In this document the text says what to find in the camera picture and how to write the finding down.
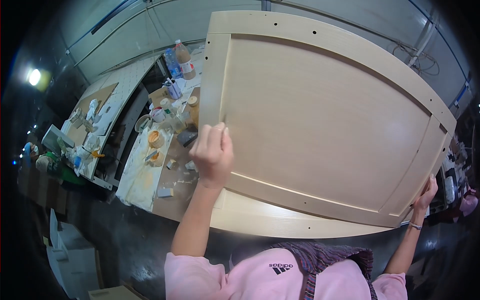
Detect cluttered shelf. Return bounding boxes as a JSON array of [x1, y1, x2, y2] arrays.
[[439, 129, 480, 226]]

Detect beige wooden door panel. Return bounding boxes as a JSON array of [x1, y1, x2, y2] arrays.
[[198, 10, 457, 239]]

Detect cluttered white work table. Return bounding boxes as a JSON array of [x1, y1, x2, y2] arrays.
[[41, 55, 163, 189]]

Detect brown liquid plastic bottle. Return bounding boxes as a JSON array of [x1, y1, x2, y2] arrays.
[[174, 39, 197, 80]]

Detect bundle of wall cables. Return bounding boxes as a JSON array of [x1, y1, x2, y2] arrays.
[[392, 40, 440, 76]]

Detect blue plastic water bottle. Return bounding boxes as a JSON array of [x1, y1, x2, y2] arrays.
[[164, 48, 184, 80]]

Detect round tub of orange paste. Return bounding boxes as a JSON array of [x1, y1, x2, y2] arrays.
[[149, 151, 166, 168], [147, 130, 166, 149]]

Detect jar with beige lid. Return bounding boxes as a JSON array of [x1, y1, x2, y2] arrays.
[[187, 96, 200, 128]]

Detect black sanding block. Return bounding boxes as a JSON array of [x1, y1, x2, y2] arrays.
[[176, 130, 199, 148]]

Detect clear glass jar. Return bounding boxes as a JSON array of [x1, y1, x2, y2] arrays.
[[167, 109, 187, 133]]

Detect small cardboard box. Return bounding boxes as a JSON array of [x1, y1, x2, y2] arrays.
[[148, 87, 171, 107]]

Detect white round bowl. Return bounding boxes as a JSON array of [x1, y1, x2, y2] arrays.
[[134, 114, 152, 133]]

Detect person's right hand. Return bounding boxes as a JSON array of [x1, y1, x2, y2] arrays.
[[412, 173, 439, 214]]

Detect white furniture parts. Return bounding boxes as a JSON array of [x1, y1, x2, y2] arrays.
[[46, 208, 103, 300]]

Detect person's left hand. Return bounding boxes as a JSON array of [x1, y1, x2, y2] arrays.
[[188, 123, 234, 190]]

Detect person's body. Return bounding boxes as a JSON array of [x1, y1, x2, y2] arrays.
[[164, 241, 409, 300]]

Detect beige board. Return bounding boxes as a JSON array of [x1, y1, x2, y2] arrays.
[[88, 284, 148, 300]]

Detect bright work lamp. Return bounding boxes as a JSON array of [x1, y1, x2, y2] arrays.
[[26, 67, 52, 93]]

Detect stained white cloth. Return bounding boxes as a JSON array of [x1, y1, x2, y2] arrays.
[[115, 124, 175, 213]]

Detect purple cup with brushes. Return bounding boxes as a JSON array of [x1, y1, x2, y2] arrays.
[[163, 77, 184, 100]]

